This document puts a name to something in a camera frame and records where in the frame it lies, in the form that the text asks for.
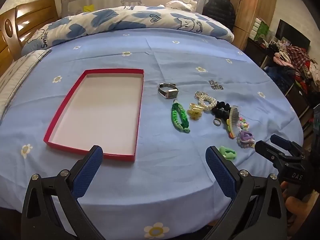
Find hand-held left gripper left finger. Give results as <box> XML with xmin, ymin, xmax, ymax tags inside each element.
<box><xmin>21</xmin><ymin>145</ymin><xmax>105</xmax><ymax>240</ymax></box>

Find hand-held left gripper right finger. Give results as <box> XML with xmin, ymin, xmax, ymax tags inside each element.
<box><xmin>202</xmin><ymin>145</ymin><xmax>288</xmax><ymax>240</ymax></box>

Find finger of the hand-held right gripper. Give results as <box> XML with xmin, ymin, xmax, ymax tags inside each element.
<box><xmin>270</xmin><ymin>134</ymin><xmax>305</xmax><ymax>158</ymax></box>
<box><xmin>254</xmin><ymin>140</ymin><xmax>291</xmax><ymax>168</ymax></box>

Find green hair ties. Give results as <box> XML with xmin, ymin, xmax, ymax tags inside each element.
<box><xmin>219</xmin><ymin>145</ymin><xmax>237</xmax><ymax>160</ymax></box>

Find blue pink bead bracelet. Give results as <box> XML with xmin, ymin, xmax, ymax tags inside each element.
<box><xmin>237</xmin><ymin>140</ymin><xmax>256</xmax><ymax>149</ymax></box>

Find purple hair tie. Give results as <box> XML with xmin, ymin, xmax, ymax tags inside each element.
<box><xmin>237</xmin><ymin>130</ymin><xmax>255</xmax><ymax>143</ymax></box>

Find rainbow handled comb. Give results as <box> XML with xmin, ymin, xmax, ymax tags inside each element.
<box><xmin>226</xmin><ymin>105</ymin><xmax>242</xmax><ymax>139</ymax></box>

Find green braided bracelet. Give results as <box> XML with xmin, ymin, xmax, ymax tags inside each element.
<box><xmin>171</xmin><ymin>99</ymin><xmax>191</xmax><ymax>133</ymax></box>

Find red shallow box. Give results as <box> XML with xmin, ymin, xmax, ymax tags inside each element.
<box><xmin>43</xmin><ymin>68</ymin><xmax>145</xmax><ymax>162</ymax></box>

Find black scrunchie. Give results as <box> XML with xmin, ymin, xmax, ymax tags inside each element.
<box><xmin>211</xmin><ymin>101</ymin><xmax>233</xmax><ymax>119</ymax></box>

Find yellow hair claw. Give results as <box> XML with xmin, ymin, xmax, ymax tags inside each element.
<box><xmin>187</xmin><ymin>102</ymin><xmax>204</xmax><ymax>120</ymax></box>

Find white pearl bracelet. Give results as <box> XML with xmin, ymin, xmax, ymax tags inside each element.
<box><xmin>199</xmin><ymin>95</ymin><xmax>217</xmax><ymax>112</ymax></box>

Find silver square wristwatch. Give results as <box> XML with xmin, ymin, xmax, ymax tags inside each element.
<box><xmin>158</xmin><ymin>82</ymin><xmax>179</xmax><ymax>99</ymax></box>

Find person's right hand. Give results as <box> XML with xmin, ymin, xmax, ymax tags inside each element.
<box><xmin>281</xmin><ymin>181</ymin><xmax>320</xmax><ymax>229</ymax></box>

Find pile of clothes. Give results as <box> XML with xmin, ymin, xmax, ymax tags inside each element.
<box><xmin>266</xmin><ymin>44</ymin><xmax>320</xmax><ymax>93</ymax></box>

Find dark cluttered cabinet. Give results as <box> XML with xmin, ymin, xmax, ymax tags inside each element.
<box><xmin>244</xmin><ymin>38</ymin><xmax>275</xmax><ymax>68</ymax></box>

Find black flat screen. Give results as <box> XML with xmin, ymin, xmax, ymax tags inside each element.
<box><xmin>275</xmin><ymin>19</ymin><xmax>311</xmax><ymax>51</ymax></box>

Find green and white boxes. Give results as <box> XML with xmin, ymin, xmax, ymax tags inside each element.
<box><xmin>252</xmin><ymin>17</ymin><xmax>271</xmax><ymax>42</ymax></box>

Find grey white pillow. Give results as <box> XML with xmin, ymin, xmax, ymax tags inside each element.
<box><xmin>0</xmin><ymin>49</ymin><xmax>52</xmax><ymax>123</ymax></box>

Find blue floral bed sheet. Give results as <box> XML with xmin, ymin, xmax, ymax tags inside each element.
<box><xmin>0</xmin><ymin>26</ymin><xmax>304</xmax><ymax>240</ymax></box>

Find wooden wardrobe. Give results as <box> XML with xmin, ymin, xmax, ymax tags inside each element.
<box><xmin>229</xmin><ymin>0</ymin><xmax>278</xmax><ymax>52</ymax></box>

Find black quilted bag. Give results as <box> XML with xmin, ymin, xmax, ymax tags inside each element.
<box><xmin>202</xmin><ymin>0</ymin><xmax>237</xmax><ymax>31</ymax></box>

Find blue heart print quilt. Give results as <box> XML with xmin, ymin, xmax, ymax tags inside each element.
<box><xmin>21</xmin><ymin>5</ymin><xmax>235</xmax><ymax>55</ymax></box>

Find wooden headboard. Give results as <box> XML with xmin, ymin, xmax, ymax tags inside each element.
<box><xmin>0</xmin><ymin>0</ymin><xmax>60</xmax><ymax>78</ymax></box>

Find pink bedding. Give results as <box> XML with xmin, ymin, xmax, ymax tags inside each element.
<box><xmin>165</xmin><ymin>0</ymin><xmax>198</xmax><ymax>12</ymax></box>

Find colourful bead bracelet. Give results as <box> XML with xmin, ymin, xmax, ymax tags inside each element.
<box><xmin>237</xmin><ymin>116</ymin><xmax>251</xmax><ymax>131</ymax></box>

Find silver chain necklace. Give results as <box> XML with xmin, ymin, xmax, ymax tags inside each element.
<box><xmin>209</xmin><ymin>79</ymin><xmax>224</xmax><ymax>90</ymax></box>

